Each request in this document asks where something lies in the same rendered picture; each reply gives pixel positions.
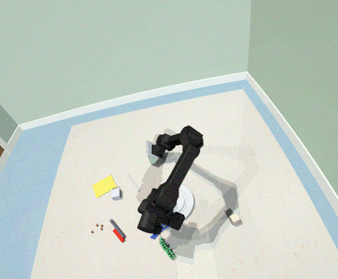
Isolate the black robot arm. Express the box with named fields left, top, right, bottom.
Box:
left=137, top=125, right=204, bottom=235

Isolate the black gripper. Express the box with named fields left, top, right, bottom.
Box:
left=138, top=198, right=185, bottom=231

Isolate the small cream cube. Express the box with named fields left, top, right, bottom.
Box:
left=229, top=213, right=240, bottom=225

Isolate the yellow flat rectangle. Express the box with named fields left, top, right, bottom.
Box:
left=92, top=175, right=117, bottom=198

